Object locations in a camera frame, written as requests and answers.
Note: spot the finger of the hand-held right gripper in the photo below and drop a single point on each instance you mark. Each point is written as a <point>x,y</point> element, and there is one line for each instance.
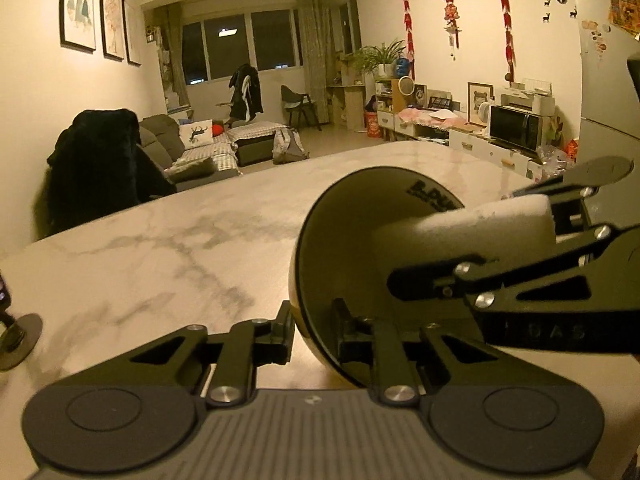
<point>420,282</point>
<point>570,191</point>

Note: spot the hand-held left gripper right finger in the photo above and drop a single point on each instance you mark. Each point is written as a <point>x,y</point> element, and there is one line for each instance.
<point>345,330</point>

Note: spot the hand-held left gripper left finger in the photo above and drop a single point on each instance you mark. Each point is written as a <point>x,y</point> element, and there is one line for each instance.
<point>282,332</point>

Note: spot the white sponge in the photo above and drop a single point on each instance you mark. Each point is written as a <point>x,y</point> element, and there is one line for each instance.
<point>475,230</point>

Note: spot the clear plastic bag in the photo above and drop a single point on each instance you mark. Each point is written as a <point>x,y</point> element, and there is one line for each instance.
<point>555,162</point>

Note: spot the black microwave oven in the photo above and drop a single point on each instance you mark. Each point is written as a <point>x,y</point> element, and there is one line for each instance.
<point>515,127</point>

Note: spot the white refrigerator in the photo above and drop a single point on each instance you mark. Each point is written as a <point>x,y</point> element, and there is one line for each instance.
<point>610,100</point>

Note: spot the white printer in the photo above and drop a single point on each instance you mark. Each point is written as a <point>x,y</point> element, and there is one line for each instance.
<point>527,97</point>

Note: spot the small white fan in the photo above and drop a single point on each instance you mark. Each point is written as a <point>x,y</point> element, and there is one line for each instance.
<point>485,114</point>

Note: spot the white low cabinet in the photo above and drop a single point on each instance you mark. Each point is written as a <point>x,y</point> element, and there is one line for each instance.
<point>450,142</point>

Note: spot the framed bear picture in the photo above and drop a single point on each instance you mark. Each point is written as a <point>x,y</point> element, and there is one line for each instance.
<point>479,95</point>

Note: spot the pink cloth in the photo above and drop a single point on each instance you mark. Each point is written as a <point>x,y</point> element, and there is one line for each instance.
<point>430,116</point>

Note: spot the grey bag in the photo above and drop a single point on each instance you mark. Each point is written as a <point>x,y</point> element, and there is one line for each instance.
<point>289,146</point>

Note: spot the yellow poster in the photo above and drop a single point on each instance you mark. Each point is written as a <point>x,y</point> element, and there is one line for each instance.
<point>624,10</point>

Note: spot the round table mirror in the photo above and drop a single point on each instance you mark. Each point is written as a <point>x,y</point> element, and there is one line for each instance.
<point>406,94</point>

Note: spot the checked ottoman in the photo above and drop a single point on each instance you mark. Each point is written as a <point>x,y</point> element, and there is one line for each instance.
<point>257,142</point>

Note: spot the wooden shelf unit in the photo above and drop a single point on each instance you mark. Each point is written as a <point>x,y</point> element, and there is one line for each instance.
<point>347,105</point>

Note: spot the blue toy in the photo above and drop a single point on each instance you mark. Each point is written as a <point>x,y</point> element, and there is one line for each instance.
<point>403,67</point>

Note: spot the dark wooden chair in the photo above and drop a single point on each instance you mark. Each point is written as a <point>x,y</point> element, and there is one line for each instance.
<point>300,107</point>

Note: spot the orange cushion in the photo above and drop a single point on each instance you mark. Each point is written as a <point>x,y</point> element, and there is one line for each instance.
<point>218,129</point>

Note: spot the white deer pillow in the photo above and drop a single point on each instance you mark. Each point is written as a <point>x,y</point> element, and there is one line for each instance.
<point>195,135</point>

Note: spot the grey sofa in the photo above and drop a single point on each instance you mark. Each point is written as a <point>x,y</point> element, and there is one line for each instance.
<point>160,145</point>

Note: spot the potted green plant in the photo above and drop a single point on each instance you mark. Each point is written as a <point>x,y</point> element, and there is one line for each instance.
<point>377,57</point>

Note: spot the dark jackets on rack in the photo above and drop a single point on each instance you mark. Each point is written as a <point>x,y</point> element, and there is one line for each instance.
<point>245,92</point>

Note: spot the patterned curtain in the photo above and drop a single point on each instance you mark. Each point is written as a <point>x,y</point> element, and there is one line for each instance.
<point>312,55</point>
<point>170,55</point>

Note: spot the phone stand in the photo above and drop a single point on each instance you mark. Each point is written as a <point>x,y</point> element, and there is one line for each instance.
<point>20,342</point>

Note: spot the window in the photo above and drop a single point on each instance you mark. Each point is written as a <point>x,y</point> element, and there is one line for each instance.
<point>240,45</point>

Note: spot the framed wall picture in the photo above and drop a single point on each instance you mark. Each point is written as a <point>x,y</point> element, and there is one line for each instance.
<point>112,20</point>
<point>132,32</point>
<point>77,7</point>

